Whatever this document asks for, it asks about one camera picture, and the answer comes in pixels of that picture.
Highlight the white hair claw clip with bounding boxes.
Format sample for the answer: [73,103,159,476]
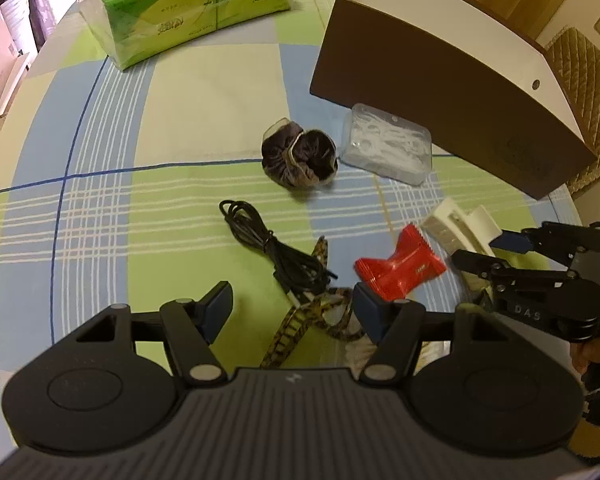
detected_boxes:
[421,198,503,293]

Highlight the leopard print headband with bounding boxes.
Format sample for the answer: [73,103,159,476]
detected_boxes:
[260,235,366,371]

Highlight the brown cardboard box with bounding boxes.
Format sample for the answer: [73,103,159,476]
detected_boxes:
[309,0,600,200]

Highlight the red snack packet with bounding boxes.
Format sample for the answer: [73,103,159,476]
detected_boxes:
[355,225,447,303]

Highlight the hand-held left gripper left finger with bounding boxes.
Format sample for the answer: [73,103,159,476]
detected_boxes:
[75,281,235,383]

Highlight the quilted chair cushion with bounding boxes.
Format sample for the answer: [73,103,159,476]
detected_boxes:
[545,27,600,196]

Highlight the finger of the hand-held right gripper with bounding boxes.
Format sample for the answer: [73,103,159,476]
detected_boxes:
[500,221,600,268]
[450,249,581,302]

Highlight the dark scrunchie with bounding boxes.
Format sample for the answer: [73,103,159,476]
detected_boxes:
[261,119,340,191]

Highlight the green tissue pack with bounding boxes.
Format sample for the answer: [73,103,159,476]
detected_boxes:
[70,0,296,71]

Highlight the black cable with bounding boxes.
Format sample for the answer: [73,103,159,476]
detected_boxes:
[219,200,338,306]

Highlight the person's right hand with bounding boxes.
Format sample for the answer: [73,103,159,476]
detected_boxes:
[570,334,600,376]

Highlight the pink curtain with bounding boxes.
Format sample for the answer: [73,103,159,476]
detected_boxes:
[27,0,76,48]

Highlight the plaid tablecloth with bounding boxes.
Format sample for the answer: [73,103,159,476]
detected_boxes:
[0,0,586,461]

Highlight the clear floss pick box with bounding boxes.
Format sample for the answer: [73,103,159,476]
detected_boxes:
[340,103,433,186]

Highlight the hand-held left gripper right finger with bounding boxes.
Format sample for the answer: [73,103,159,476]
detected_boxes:
[353,283,518,383]

